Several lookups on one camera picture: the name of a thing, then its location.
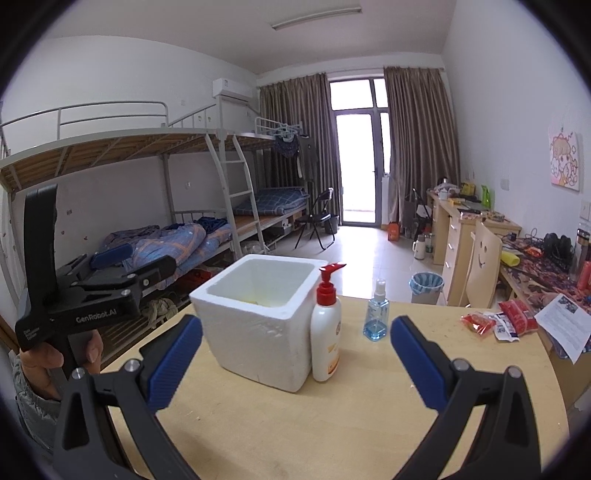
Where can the black folding chair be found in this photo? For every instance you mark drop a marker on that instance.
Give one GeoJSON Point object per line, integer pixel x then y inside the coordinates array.
{"type": "Point", "coordinates": [318, 217]}

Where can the yellow pouch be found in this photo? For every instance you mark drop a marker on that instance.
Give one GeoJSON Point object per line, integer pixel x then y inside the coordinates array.
{"type": "Point", "coordinates": [511, 258]}

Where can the wooden desk with drawers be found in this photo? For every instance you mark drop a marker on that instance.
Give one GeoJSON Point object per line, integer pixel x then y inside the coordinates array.
{"type": "Point", "coordinates": [455, 249]}

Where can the red pump lotion bottle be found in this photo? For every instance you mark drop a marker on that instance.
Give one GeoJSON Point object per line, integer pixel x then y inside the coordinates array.
{"type": "Point", "coordinates": [325, 332]}

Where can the black headphones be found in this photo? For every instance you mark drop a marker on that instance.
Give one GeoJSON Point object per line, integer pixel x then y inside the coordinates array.
{"type": "Point", "coordinates": [556, 244]}

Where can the ceiling tube light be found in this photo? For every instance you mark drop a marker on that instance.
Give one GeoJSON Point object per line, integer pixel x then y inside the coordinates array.
{"type": "Point", "coordinates": [316, 17]}

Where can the row of toiletry bottles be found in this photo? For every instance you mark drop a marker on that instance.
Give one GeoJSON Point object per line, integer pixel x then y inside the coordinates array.
{"type": "Point", "coordinates": [584, 254]}

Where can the metal bunk bed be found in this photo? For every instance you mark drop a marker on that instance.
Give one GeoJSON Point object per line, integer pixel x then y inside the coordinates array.
{"type": "Point", "coordinates": [92, 152]}
{"type": "Point", "coordinates": [258, 141]}

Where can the blue spray bottle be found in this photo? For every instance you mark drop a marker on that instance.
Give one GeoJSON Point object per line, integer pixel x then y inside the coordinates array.
{"type": "Point", "coordinates": [376, 323]}

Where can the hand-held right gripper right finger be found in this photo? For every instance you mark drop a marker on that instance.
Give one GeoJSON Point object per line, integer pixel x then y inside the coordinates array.
{"type": "Point", "coordinates": [415, 364]}

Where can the brown curtain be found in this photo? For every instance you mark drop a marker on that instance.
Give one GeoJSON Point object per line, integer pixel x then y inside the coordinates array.
{"type": "Point", "coordinates": [286, 115]}
{"type": "Point", "coordinates": [420, 138]}

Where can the blue orange plaid quilt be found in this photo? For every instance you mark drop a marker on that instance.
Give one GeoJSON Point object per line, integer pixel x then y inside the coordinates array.
{"type": "Point", "coordinates": [175, 240]}

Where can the patterned cloth covered desk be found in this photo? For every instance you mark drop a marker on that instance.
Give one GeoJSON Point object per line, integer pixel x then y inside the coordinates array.
{"type": "Point", "coordinates": [545, 277]}

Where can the red clear snack packet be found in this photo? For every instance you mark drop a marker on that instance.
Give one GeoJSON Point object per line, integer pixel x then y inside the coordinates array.
{"type": "Point", "coordinates": [478, 325]}

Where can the printed paper sheet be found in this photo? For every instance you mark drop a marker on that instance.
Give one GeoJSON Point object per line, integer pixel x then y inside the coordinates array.
{"type": "Point", "coordinates": [563, 323]}

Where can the white thermos jug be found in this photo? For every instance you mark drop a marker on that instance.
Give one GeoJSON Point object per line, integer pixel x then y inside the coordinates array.
{"type": "Point", "coordinates": [419, 249]}

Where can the blue plaid folded quilt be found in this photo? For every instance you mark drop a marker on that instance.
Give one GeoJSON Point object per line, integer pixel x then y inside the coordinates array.
{"type": "Point", "coordinates": [272, 201]}

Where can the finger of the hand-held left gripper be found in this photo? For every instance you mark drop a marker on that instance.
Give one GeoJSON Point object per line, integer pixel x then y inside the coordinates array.
{"type": "Point", "coordinates": [157, 272]}
{"type": "Point", "coordinates": [113, 256]}

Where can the white air conditioner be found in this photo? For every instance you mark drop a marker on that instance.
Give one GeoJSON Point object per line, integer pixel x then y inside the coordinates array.
{"type": "Point", "coordinates": [232, 87]}

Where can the person's left forearm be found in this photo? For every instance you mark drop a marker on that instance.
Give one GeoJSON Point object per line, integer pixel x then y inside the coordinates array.
{"type": "Point", "coordinates": [37, 415]}

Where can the person's left hand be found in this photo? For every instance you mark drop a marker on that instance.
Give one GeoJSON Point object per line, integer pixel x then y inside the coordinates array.
{"type": "Point", "coordinates": [41, 364]}

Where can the white foam box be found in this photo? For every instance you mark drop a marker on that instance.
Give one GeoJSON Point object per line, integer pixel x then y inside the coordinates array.
{"type": "Point", "coordinates": [258, 332]}

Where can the cartoon wall poster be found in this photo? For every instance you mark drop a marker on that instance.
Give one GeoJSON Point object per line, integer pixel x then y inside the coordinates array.
{"type": "Point", "coordinates": [565, 161]}

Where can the trash bin with blue bag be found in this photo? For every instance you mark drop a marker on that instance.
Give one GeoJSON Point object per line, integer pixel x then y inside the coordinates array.
{"type": "Point", "coordinates": [427, 288]}

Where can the hanging dark clothes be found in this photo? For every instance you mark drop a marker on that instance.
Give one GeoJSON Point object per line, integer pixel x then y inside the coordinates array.
{"type": "Point", "coordinates": [286, 147]}

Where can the glass balcony door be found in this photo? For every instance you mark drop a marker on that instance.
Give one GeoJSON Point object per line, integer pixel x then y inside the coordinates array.
{"type": "Point", "coordinates": [358, 161]}

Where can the wooden smiley face chair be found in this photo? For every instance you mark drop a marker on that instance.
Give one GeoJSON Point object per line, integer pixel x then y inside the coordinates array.
{"type": "Point", "coordinates": [485, 267]}

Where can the white snack packet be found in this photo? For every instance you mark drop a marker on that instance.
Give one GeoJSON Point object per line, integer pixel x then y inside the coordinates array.
{"type": "Point", "coordinates": [504, 330]}

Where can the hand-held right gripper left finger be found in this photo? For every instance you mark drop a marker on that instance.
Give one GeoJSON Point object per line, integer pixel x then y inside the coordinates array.
{"type": "Point", "coordinates": [178, 364]}

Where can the orange bag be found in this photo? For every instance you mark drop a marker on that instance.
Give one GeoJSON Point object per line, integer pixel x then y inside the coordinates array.
{"type": "Point", "coordinates": [394, 233]}

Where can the green packet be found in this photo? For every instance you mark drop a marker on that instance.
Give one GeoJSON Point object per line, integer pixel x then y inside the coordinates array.
{"type": "Point", "coordinates": [485, 197]}

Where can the metal bunk ladder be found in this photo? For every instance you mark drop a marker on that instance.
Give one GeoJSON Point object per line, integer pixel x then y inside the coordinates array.
{"type": "Point", "coordinates": [242, 194]}

